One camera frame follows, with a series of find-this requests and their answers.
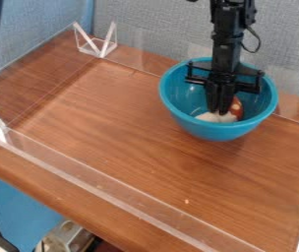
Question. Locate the clear acrylic front barrier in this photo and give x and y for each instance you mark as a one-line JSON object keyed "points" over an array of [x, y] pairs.
{"points": [[199, 234]]}

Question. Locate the white box under table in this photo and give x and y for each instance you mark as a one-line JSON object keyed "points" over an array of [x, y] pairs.
{"points": [[68, 237]]}

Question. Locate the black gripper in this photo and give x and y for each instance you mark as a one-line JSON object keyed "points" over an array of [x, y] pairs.
{"points": [[224, 74]]}

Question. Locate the clear acrylic corner bracket back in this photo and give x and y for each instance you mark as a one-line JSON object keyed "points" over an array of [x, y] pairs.
{"points": [[97, 47]]}

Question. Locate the blue bowl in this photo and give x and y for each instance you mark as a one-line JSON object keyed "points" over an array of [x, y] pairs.
{"points": [[184, 100]]}

